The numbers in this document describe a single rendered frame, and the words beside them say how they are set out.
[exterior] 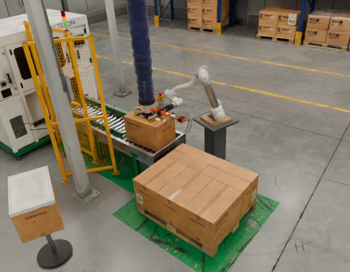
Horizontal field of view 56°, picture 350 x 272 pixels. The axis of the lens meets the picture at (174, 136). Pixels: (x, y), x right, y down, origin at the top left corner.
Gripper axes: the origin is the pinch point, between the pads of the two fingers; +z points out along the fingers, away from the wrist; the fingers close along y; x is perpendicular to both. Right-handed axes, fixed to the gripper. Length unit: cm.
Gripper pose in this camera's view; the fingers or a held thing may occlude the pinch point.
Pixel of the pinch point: (162, 112)
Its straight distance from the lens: 435.0
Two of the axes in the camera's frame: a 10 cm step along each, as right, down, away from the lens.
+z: -6.4, 4.5, -6.2
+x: -7.7, -3.1, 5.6
